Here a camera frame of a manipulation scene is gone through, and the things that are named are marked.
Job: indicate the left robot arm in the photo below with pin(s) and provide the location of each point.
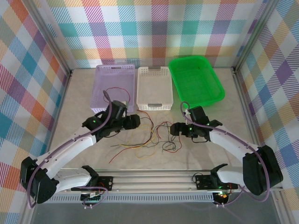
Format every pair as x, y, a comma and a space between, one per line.
70, 144

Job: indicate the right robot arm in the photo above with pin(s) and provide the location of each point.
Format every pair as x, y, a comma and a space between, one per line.
233, 141

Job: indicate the white plastic basket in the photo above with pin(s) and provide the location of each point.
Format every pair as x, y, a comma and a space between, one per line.
154, 86

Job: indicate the purple plastic basket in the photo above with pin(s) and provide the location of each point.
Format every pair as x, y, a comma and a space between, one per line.
112, 79

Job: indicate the green plastic basket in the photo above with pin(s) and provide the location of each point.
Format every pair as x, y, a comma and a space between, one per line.
196, 81

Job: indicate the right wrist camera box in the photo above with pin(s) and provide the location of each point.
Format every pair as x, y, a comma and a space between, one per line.
187, 113

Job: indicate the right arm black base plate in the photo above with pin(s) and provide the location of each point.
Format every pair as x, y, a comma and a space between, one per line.
203, 182

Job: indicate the aluminium side rail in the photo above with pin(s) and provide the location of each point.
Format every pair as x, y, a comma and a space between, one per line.
244, 98
61, 105

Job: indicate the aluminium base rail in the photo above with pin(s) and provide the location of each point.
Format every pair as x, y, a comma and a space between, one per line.
151, 182

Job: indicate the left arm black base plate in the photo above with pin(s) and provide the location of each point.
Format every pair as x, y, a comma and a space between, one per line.
106, 183

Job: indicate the aluminium frame post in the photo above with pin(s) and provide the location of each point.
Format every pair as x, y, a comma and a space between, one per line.
53, 39
253, 37

